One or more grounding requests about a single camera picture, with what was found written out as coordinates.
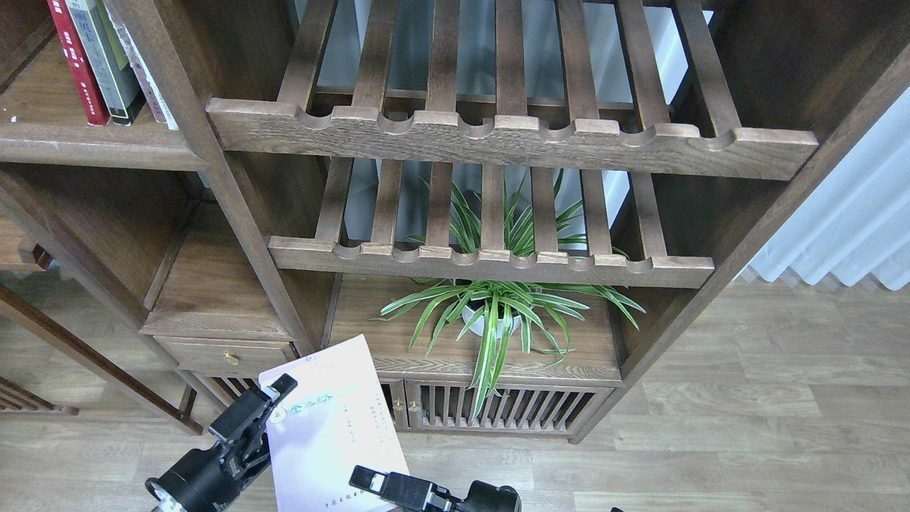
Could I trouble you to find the white lavender paperback book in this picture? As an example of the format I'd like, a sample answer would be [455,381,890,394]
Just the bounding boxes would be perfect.
[259,335,409,511]

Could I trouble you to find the white upright book spine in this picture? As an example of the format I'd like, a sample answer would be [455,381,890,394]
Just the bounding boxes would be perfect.
[104,1,179,131]

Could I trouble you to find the green grey black-edged book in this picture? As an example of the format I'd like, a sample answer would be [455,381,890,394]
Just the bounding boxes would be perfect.
[65,1,145,126]

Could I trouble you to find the wooden furniture frame left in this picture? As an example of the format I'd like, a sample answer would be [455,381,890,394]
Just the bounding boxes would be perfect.
[1,214,203,435]

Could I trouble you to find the white pleated curtain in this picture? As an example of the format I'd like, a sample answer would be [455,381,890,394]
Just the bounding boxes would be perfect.
[749,92,909,289]

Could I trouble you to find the white plant pot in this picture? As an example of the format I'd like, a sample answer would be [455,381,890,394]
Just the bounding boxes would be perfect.
[462,299,522,339]

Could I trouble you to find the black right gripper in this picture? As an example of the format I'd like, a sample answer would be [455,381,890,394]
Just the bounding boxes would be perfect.
[350,466,521,511]

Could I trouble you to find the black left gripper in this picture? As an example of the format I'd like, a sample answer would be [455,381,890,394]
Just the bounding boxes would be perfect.
[145,375,298,511]

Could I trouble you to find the red paperback book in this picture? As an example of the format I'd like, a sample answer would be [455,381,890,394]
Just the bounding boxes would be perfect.
[48,1,110,127]

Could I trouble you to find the dark wooden bookshelf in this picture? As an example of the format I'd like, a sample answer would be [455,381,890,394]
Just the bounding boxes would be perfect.
[2,1,908,443]

